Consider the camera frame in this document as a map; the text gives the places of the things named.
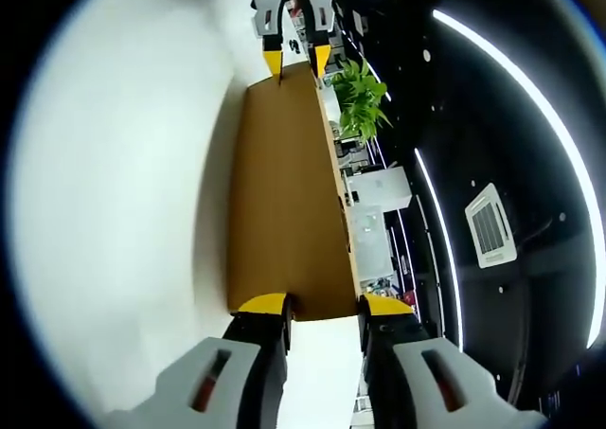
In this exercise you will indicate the white square column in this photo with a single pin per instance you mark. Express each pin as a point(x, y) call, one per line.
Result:
point(379, 187)

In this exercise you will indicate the potted green plant white pot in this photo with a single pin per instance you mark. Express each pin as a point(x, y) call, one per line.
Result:
point(360, 102)

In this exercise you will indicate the thin ceiling light strip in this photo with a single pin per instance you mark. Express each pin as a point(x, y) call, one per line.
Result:
point(428, 183)

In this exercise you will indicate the white perforated panel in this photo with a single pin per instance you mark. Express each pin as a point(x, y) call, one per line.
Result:
point(374, 239)

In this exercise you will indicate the long curved ceiling light strip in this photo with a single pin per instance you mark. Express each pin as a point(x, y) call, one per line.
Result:
point(454, 25)

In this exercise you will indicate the ceiling air conditioner vent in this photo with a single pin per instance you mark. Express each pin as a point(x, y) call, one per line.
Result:
point(490, 225)

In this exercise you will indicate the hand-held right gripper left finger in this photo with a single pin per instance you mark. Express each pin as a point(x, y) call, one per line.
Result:
point(175, 396)

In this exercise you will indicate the brown cardboard shoe box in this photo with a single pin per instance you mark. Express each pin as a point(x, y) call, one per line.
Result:
point(284, 187)

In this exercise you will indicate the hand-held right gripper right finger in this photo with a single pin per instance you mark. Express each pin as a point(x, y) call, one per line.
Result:
point(478, 391)

